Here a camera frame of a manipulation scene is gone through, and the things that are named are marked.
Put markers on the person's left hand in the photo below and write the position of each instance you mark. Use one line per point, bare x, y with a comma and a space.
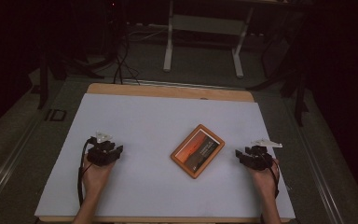
94, 177

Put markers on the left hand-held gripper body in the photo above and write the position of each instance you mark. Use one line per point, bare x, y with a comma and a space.
101, 154

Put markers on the wooden photo frame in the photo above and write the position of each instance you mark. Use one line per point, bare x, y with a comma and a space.
197, 151

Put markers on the white metal desk frame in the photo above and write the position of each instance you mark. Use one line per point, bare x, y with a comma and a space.
205, 25

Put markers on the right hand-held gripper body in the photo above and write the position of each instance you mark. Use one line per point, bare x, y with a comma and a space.
259, 158

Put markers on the black metal stand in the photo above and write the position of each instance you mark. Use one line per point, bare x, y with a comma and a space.
295, 87
43, 84

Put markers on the person's right hand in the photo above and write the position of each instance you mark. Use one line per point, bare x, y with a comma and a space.
265, 182

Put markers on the wooden table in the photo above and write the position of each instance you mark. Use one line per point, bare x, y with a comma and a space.
167, 90

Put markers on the white table sheet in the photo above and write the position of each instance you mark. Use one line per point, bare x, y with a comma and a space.
155, 133

